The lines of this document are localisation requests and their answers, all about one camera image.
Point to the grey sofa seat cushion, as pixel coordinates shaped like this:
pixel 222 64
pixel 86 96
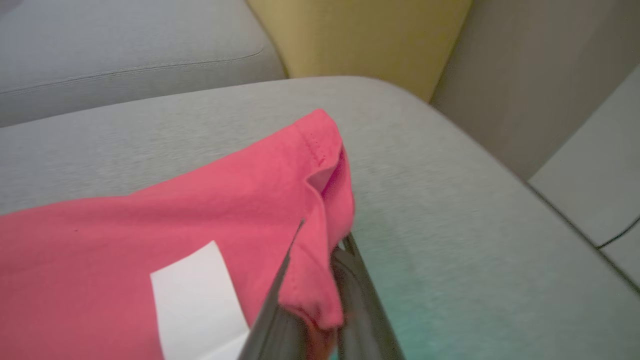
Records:
pixel 125 40

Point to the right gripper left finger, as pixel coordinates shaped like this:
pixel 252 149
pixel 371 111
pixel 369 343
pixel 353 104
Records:
pixel 272 335

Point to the wide yellow backrest cushion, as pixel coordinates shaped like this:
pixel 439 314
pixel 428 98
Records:
pixel 360 40

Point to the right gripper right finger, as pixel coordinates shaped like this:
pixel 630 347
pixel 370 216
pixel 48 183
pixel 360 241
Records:
pixel 362 320

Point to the large grey chaise cushion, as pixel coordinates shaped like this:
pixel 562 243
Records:
pixel 475 260

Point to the red basketball jersey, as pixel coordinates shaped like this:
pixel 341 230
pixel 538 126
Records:
pixel 175 210

